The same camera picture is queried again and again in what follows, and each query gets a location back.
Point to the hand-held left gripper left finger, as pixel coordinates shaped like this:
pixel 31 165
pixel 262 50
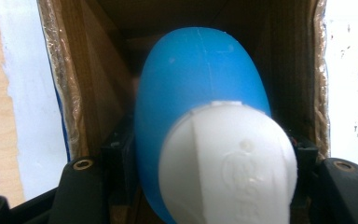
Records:
pixel 119 161

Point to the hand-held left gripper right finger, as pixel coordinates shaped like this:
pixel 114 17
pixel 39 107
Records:
pixel 304 165

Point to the blue cardboard box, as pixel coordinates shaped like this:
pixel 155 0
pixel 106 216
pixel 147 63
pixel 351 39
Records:
pixel 90 77

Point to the blue bottle with white cap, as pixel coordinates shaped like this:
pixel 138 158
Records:
pixel 192 77

